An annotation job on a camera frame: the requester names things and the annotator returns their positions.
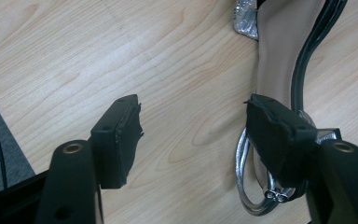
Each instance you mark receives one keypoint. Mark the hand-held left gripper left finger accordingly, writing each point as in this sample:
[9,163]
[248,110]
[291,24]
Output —
[112,149]

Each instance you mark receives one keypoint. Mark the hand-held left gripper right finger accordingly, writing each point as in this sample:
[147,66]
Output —
[275,140]

